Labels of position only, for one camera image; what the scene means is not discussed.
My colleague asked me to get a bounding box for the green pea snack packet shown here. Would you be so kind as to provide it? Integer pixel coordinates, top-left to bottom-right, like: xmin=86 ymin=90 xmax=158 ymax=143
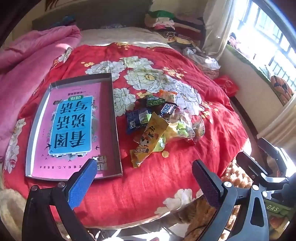
xmin=146 ymin=94 xmax=166 ymax=107

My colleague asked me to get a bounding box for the clear yellow wafer packet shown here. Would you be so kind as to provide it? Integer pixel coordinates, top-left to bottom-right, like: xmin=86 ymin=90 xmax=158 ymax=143
xmin=165 ymin=122 xmax=195 ymax=139

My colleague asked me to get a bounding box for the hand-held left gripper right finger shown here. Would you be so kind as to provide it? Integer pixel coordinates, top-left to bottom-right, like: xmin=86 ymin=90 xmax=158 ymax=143
xmin=192 ymin=159 xmax=270 ymax=241

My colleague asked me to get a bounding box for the grey headboard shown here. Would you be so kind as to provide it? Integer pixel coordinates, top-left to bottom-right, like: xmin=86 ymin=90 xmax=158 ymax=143
xmin=32 ymin=0 xmax=153 ymax=30

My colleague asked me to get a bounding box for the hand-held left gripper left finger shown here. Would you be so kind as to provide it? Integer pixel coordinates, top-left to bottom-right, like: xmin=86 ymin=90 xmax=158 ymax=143
xmin=22 ymin=159 xmax=99 ymax=241

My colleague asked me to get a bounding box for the shallow grey cardboard box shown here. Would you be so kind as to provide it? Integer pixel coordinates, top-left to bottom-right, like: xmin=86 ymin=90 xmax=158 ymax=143
xmin=25 ymin=73 xmax=123 ymax=182

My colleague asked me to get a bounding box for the pink quilt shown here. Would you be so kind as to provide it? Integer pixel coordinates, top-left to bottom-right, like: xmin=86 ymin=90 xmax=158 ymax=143
xmin=0 ymin=24 xmax=81 ymax=160

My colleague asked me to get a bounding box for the orange cracker packet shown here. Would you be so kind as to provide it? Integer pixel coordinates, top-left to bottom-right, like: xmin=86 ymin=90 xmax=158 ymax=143
xmin=158 ymin=90 xmax=177 ymax=102

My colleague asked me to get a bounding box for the orange patterned cushion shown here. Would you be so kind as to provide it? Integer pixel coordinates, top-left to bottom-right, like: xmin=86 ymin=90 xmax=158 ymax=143
xmin=270 ymin=75 xmax=296 ymax=106

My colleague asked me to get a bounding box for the beige bed sheet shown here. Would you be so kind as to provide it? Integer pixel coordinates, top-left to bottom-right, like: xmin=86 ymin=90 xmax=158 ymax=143
xmin=77 ymin=27 xmax=171 ymax=49

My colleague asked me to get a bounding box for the blue cookie packet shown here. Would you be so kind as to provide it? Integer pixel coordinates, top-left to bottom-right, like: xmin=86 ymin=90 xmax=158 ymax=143
xmin=126 ymin=109 xmax=152 ymax=135

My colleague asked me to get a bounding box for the barred window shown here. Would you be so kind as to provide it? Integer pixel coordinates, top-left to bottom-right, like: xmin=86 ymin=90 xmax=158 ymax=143
xmin=231 ymin=0 xmax=296 ymax=91

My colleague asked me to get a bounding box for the red plastic bag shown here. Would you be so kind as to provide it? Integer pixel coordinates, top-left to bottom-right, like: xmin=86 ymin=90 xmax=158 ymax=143
xmin=214 ymin=75 xmax=239 ymax=97

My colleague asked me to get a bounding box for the green windowsill cloth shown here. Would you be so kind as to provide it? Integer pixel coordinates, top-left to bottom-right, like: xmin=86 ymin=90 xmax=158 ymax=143
xmin=225 ymin=44 xmax=278 ymax=86

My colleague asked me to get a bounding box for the clear crinkled snack packet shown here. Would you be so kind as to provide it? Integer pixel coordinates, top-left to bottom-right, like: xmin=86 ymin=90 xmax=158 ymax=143
xmin=171 ymin=109 xmax=192 ymax=126

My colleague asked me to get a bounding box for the blue cloth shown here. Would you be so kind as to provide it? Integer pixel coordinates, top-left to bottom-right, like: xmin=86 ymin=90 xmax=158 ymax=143
xmin=57 ymin=15 xmax=77 ymax=26

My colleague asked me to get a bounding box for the grey white garment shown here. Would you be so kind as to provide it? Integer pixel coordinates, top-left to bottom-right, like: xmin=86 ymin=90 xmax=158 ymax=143
xmin=183 ymin=47 xmax=220 ymax=70

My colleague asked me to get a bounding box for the beige curtain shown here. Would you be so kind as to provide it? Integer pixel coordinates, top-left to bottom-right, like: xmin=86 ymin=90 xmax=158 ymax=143
xmin=201 ymin=0 xmax=252 ymax=56

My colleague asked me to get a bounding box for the yellow long snack packet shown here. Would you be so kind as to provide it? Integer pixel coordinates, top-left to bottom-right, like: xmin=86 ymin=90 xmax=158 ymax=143
xmin=130 ymin=112 xmax=169 ymax=168

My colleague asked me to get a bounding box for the red floral blanket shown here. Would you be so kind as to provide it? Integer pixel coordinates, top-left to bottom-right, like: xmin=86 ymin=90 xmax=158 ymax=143
xmin=2 ymin=43 xmax=252 ymax=229

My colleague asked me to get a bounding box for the pile of folded clothes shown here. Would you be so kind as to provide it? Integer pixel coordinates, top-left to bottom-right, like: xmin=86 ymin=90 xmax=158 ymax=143
xmin=144 ymin=10 xmax=206 ymax=43

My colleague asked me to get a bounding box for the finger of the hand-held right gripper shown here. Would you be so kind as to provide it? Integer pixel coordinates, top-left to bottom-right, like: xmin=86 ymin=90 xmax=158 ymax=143
xmin=235 ymin=151 xmax=274 ymax=178
xmin=257 ymin=137 xmax=290 ymax=164

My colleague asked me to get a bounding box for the clear golden pastry packet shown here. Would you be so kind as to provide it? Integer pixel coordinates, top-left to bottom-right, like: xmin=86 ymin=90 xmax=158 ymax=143
xmin=191 ymin=115 xmax=205 ymax=142

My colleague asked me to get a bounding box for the pink children's book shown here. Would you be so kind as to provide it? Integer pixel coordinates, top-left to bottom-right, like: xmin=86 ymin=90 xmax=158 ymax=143
xmin=31 ymin=83 xmax=110 ymax=179

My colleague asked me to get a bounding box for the brown chocolate bar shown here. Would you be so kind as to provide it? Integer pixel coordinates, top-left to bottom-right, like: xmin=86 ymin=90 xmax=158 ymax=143
xmin=158 ymin=103 xmax=178 ymax=117

